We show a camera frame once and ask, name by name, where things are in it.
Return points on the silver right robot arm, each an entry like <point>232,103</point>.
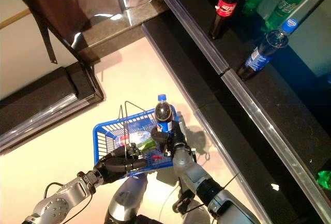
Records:
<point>191,172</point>

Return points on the white paper scrap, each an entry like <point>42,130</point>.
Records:
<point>274,187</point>

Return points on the black metal store shelf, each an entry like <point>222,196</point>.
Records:
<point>207,87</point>
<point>284,110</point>

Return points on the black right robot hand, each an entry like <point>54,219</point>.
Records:
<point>178,138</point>

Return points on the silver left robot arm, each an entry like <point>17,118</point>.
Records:
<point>62,195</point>

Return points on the green soda can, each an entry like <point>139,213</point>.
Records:
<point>148,145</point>

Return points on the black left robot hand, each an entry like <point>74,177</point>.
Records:
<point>116,164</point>

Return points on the clear water bottle red cap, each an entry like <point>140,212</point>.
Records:
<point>134,138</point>

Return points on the Pepsi bottle blue cap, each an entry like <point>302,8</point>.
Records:
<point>164,115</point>
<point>258,58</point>

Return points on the black low display platform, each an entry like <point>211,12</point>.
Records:
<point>38,97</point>

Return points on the Coca-Cola bottle red cap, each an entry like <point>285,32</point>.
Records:
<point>227,6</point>

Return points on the brown fabric curtain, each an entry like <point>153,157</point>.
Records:
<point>51,1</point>

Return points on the blue plastic shopping basket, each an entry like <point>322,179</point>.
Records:
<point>163,164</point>

